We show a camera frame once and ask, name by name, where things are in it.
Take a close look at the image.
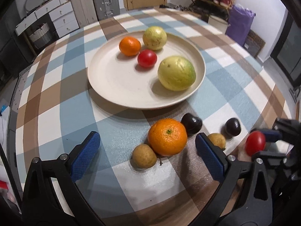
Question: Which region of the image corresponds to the large orange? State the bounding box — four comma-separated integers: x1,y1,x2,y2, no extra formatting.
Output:
147,118,188,157

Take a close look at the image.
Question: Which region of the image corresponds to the patterned door mat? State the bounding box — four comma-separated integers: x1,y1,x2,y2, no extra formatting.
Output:
243,30,266,58

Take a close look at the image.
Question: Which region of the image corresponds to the woven laundry basket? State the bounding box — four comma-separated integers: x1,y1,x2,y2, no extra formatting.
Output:
29,23,53,49

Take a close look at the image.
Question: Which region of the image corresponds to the purple plastic bag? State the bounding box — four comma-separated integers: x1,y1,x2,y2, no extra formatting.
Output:
226,4,256,46

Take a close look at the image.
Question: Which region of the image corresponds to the large yellow guava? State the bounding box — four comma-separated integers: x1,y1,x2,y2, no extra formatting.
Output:
158,56,196,91

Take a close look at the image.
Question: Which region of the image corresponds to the small orange mandarin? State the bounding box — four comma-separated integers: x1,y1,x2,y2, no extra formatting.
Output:
119,36,141,57

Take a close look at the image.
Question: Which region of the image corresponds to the white drawer desk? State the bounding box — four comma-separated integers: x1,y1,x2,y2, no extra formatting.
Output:
15,0,79,38

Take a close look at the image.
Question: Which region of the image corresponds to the beige suitcase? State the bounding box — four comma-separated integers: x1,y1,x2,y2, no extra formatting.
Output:
70,0,97,27

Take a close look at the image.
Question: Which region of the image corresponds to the red tomato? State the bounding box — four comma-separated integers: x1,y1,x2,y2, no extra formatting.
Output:
137,50,157,68
245,131,266,157

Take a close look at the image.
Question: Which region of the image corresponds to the brown round pear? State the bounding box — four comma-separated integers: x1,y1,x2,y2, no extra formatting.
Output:
132,144,157,169

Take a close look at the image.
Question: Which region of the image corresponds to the dark plum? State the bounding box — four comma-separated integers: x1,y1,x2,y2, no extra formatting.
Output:
224,117,241,137
181,113,203,137

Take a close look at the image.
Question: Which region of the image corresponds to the checkered tablecloth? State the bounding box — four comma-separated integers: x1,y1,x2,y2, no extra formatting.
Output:
16,9,295,225

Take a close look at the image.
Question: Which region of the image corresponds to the green yellow guava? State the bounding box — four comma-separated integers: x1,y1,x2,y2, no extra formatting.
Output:
142,26,167,51

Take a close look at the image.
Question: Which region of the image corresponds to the cream trash bin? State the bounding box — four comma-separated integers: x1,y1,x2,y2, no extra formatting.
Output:
208,15,229,34

